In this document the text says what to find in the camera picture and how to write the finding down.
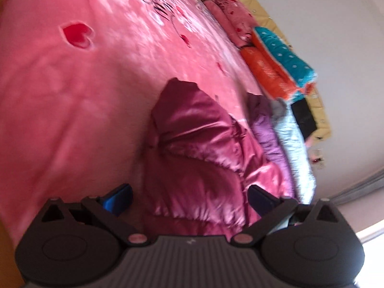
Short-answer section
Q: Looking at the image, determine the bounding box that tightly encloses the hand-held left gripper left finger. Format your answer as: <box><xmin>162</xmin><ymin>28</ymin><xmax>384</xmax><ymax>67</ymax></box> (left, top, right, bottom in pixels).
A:
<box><xmin>37</xmin><ymin>183</ymin><xmax>150</xmax><ymax>246</ymax></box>

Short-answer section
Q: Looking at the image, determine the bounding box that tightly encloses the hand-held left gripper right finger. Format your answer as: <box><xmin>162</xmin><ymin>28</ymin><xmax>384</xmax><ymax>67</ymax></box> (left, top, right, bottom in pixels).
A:
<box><xmin>231</xmin><ymin>184</ymin><xmax>348</xmax><ymax>246</ymax></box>

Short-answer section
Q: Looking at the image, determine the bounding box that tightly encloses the red down jacket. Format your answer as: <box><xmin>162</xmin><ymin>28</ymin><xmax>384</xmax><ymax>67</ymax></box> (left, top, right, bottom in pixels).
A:
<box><xmin>142</xmin><ymin>78</ymin><xmax>296</xmax><ymax>237</ymax></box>

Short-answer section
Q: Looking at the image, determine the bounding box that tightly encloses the light blue down jacket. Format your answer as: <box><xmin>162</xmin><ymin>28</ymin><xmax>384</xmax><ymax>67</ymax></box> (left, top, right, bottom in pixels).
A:
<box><xmin>271</xmin><ymin>99</ymin><xmax>318</xmax><ymax>206</ymax></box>

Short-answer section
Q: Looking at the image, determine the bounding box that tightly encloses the purple down jacket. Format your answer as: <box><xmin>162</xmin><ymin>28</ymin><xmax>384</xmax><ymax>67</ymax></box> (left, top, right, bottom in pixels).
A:
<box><xmin>246</xmin><ymin>93</ymin><xmax>296</xmax><ymax>198</ymax></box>

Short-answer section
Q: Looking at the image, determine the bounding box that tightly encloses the black cloth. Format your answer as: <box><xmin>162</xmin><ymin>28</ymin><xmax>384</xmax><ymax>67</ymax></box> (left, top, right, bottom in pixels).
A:
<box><xmin>291</xmin><ymin>99</ymin><xmax>318</xmax><ymax>141</ymax></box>

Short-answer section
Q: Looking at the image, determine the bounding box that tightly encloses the pink heart print blanket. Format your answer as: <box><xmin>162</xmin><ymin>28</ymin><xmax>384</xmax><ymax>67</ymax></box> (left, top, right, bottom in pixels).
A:
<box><xmin>0</xmin><ymin>0</ymin><xmax>266</xmax><ymax>246</ymax></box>

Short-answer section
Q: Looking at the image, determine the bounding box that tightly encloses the teal and orange quilt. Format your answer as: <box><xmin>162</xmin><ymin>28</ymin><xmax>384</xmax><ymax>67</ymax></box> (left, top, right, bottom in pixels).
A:
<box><xmin>240</xmin><ymin>26</ymin><xmax>318</xmax><ymax>104</ymax></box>

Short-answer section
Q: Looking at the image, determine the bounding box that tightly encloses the pink printed folded quilt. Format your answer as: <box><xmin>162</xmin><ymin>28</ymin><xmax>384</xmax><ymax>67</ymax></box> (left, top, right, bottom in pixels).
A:
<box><xmin>204</xmin><ymin>0</ymin><xmax>259</xmax><ymax>48</ymax></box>

